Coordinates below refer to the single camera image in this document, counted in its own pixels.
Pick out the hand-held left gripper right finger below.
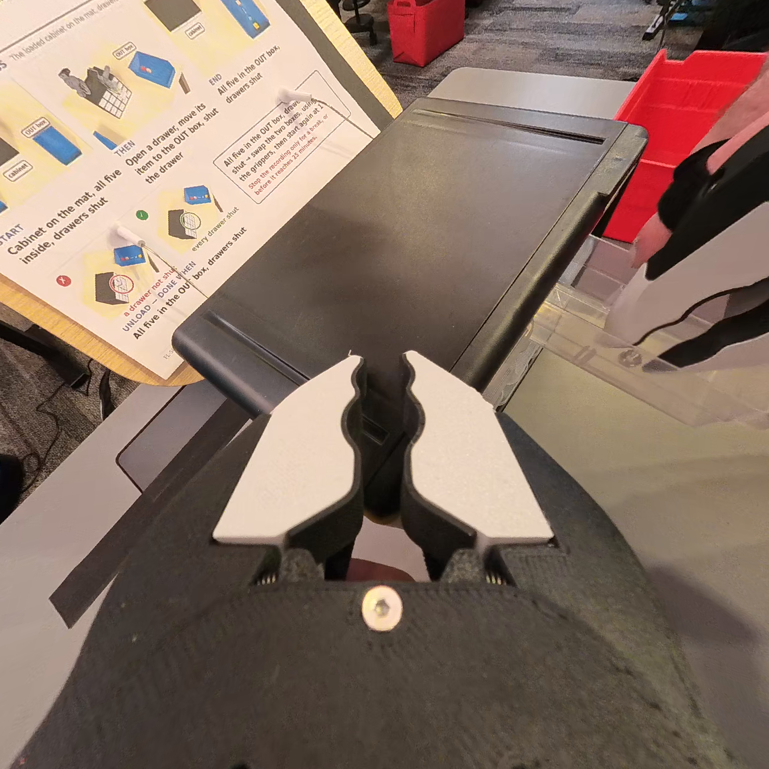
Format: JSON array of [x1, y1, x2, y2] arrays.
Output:
[[399, 350, 555, 582]]

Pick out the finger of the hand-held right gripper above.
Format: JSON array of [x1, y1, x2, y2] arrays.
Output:
[[643, 299, 769, 374], [607, 120, 769, 349]]

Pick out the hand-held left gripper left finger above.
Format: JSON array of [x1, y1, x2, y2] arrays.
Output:
[[212, 354, 366, 580]]

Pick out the clear plastic drawer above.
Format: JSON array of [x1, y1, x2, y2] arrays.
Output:
[[529, 231, 769, 429]]

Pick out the black drawer cabinet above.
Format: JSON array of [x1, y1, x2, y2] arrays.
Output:
[[171, 97, 650, 523]]

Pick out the dark desk mat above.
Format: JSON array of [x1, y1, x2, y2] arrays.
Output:
[[116, 288, 769, 769]]

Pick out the red plastic bin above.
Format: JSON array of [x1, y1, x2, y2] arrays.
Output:
[[602, 49, 769, 244]]

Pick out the black tape strip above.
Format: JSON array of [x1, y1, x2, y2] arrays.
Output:
[[49, 415, 253, 628]]

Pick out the black desk foot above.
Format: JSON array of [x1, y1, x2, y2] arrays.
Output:
[[0, 321, 91, 388]]

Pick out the dark equipment stand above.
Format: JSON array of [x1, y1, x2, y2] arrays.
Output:
[[642, 0, 692, 42]]

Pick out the printed instruction sheet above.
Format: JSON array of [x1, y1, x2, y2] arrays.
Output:
[[0, 0, 383, 387]]

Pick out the red fabric bag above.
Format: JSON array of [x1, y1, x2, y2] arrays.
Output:
[[386, 0, 466, 67]]

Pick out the wooden board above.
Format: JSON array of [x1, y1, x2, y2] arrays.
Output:
[[0, 0, 403, 388]]

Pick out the black chair base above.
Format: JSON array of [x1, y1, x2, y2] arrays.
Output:
[[339, 0, 379, 46]]

